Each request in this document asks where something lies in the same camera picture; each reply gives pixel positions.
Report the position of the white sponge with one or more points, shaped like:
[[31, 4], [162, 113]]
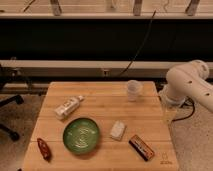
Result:
[[117, 130]]

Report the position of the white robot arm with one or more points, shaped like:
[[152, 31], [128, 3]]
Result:
[[188, 80]]

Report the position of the green ceramic bowl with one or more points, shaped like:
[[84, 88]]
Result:
[[81, 136]]

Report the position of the clear plastic cup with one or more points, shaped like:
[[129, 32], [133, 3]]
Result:
[[133, 90]]

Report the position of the white plastic bottle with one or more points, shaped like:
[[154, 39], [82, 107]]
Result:
[[68, 107]]

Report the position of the brown chocolate bar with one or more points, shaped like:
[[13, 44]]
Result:
[[141, 148]]

